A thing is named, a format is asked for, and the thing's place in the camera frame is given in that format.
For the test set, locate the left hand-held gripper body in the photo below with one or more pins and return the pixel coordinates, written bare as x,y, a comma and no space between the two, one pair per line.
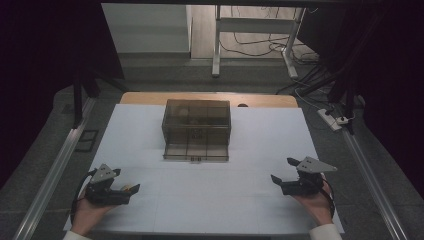
106,195

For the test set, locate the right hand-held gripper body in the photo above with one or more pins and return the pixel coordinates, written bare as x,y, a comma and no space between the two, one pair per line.
305,185

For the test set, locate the small pale yellow item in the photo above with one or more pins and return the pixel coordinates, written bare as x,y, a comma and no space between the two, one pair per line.
126,188

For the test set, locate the person's right hand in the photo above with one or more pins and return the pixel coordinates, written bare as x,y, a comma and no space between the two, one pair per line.
315,208

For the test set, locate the person's left hand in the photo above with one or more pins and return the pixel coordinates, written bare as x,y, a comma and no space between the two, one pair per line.
85,215

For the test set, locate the white power strip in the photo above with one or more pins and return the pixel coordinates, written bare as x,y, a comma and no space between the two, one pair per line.
328,119

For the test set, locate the white plug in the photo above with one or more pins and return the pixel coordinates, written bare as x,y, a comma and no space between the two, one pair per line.
342,120

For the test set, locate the white table mat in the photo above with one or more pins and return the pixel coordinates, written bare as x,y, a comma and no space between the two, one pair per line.
206,186

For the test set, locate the smoky transparent drawer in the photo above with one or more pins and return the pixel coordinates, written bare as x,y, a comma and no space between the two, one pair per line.
196,151

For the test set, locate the smoky transparent storage box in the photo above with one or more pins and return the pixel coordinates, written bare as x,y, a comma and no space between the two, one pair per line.
196,118

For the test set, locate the aluminium rail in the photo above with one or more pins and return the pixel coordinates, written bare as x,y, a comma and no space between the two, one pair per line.
373,186
50,180

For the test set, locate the white metal desk frame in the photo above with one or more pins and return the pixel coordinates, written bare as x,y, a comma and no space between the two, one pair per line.
217,43

